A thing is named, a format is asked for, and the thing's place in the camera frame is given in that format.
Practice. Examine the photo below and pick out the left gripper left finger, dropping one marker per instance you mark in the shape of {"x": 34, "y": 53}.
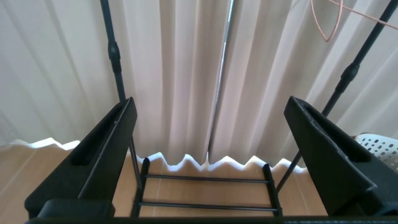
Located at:
{"x": 102, "y": 161}

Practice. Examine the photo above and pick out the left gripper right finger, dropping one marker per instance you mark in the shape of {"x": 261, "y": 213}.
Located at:
{"x": 335, "y": 174}

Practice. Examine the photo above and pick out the pink clothes hanger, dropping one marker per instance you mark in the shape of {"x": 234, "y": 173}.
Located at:
{"x": 326, "y": 39}
{"x": 363, "y": 14}

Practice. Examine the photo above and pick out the white laundry basket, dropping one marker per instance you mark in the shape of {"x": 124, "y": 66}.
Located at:
{"x": 382, "y": 149}

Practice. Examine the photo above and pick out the black clothes rack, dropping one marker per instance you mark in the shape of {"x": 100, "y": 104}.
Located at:
{"x": 113, "y": 53}

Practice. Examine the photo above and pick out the beige curtain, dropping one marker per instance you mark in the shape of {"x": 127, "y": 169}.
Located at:
{"x": 174, "y": 77}

